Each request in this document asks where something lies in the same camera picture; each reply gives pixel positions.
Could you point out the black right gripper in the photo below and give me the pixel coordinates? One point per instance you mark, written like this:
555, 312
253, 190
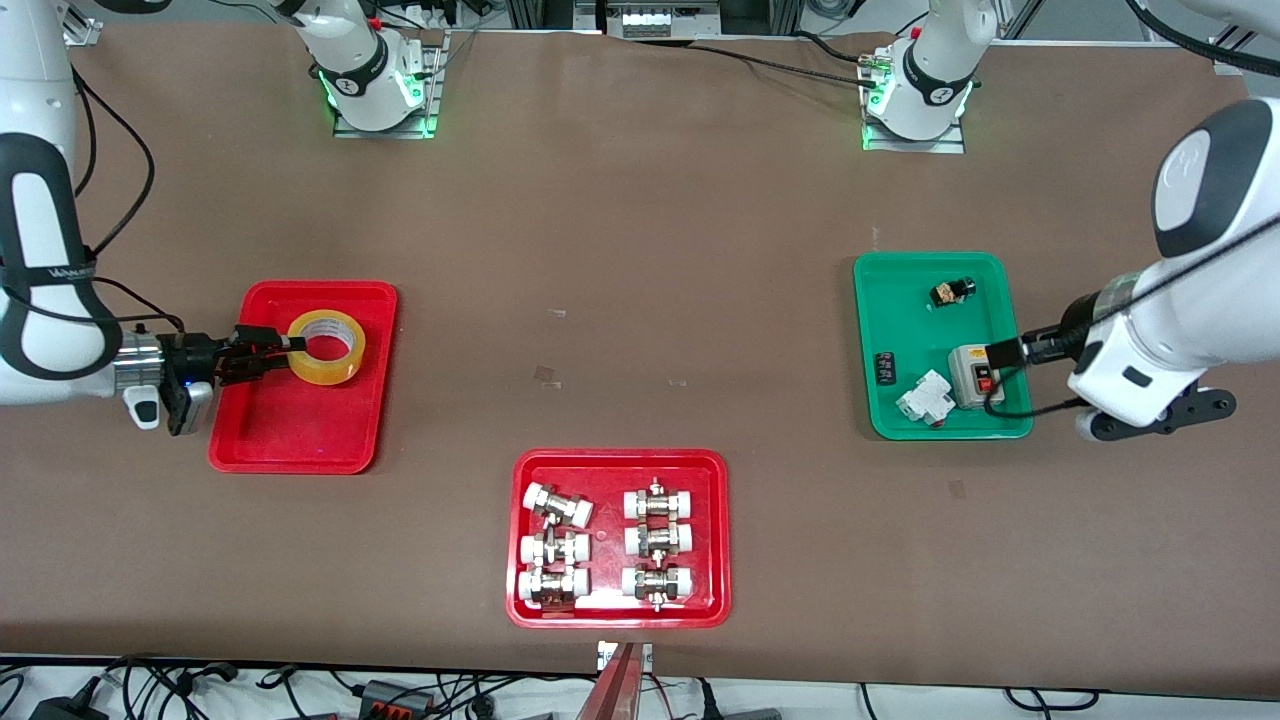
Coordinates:
190, 356

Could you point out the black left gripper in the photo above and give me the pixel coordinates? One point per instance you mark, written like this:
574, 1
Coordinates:
1052, 345

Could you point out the yellow tape roll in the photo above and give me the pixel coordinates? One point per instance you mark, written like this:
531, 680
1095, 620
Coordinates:
345, 370

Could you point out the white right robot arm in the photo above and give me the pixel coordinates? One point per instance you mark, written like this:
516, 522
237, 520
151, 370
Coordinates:
30, 60

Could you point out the red plastic tray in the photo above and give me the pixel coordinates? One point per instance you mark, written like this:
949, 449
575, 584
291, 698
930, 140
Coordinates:
610, 470
300, 430

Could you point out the green plastic tray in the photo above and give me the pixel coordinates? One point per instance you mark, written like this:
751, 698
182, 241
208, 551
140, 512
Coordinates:
920, 320

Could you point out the small black gold component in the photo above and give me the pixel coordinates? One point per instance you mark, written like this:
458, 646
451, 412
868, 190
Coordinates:
950, 293

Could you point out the white circuit breaker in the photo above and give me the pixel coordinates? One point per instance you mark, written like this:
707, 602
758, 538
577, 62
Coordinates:
925, 400

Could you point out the small black relay block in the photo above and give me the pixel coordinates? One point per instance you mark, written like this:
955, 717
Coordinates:
887, 367

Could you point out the white-capped metal pipe fitting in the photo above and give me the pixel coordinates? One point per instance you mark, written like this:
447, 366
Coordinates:
550, 585
550, 548
658, 540
657, 582
660, 503
555, 505

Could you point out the black terminal block orange levers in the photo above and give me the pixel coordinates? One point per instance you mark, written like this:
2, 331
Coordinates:
385, 692

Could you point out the black power adapter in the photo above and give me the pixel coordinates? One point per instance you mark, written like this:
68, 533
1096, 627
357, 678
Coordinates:
70, 710

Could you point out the grey white power strip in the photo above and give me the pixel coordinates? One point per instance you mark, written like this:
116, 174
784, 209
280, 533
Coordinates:
655, 22

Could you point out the red grey aluminium bar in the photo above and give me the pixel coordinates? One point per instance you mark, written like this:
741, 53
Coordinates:
615, 690

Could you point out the grey switch box red button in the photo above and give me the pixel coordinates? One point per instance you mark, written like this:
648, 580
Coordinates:
968, 390

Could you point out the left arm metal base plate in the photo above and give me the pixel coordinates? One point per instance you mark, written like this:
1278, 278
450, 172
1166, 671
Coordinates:
950, 145

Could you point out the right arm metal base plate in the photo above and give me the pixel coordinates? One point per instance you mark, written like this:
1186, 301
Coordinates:
437, 90

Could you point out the silver aluminium frame profile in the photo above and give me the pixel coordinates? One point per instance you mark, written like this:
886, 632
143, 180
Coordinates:
85, 30
1022, 18
1235, 55

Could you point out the small white bracket tag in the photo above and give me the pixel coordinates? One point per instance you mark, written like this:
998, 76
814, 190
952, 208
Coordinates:
603, 655

